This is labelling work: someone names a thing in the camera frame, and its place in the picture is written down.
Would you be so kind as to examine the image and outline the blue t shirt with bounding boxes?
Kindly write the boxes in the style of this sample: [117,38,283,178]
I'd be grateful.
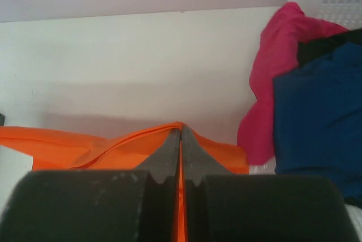
[273,43,361,200]

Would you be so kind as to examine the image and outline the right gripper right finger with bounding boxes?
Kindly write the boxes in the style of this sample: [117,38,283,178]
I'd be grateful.
[182,127,359,241]

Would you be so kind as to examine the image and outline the black t shirt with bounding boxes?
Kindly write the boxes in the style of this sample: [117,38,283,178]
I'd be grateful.
[297,28,361,68]

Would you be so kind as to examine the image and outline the pink t shirt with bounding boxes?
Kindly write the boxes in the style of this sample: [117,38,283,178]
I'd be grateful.
[237,2,347,166]

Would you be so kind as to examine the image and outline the white plastic basket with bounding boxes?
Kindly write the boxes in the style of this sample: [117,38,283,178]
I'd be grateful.
[258,0,361,236]

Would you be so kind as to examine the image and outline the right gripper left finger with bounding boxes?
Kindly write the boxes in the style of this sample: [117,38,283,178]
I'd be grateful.
[1,129,181,241]

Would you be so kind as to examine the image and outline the orange t shirt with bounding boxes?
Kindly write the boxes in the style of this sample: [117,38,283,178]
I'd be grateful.
[1,122,249,241]

